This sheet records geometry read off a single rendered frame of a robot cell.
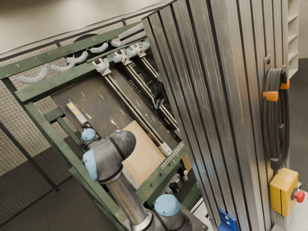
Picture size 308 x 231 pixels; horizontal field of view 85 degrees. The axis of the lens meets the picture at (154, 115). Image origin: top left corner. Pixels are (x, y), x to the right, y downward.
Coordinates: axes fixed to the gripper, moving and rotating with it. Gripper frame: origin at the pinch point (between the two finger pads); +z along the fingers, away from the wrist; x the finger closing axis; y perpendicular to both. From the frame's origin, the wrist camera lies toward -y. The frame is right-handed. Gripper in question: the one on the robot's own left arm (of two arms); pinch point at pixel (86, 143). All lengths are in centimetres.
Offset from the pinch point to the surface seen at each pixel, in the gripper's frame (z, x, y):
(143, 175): 10, 57, -3
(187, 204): 42, 130, -6
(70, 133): 17.1, -16.8, -4.4
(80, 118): 8.1, -16.1, -17.4
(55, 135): 7.1, -22.9, 4.9
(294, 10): -41, 200, -445
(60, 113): 15.6, -33.2, -13.9
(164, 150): 5, 65, -32
